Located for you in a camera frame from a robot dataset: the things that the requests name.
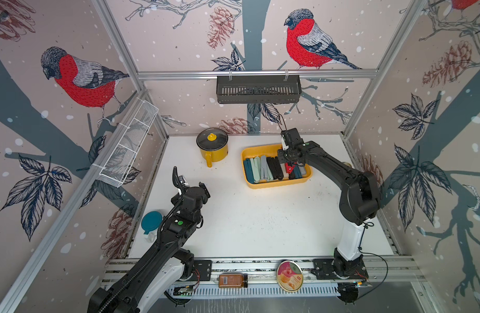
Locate dark teal pliers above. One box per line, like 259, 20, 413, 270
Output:
293, 166, 302, 179
243, 159, 255, 184

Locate black pliers pair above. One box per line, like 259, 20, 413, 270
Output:
267, 157, 279, 180

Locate red plastic tool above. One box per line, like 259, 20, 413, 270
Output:
284, 162, 294, 176

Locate mint green pliers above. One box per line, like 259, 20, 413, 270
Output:
250, 156, 261, 183

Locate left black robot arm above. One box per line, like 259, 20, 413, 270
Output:
87, 183, 210, 312

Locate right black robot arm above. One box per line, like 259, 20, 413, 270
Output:
277, 129, 380, 277

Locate yellow plastic storage box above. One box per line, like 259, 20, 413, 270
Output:
241, 144, 312, 189

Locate small brown box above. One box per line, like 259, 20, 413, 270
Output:
218, 273, 248, 288

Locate teal lidded clear jug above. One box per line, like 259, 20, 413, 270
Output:
141, 211, 163, 243

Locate yellow pot with dark lid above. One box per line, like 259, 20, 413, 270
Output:
196, 128, 229, 168

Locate round pink tin lid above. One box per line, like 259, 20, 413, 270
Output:
277, 260, 304, 293

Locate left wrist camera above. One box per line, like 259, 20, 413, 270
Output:
172, 166, 190, 196

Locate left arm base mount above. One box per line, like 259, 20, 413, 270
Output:
174, 249, 212, 282

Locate white mesh wall basket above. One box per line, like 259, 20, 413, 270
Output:
97, 99, 159, 188

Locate black hanging wire basket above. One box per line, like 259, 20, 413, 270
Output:
216, 75, 302, 104

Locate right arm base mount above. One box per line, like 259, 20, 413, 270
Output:
310, 249, 369, 280

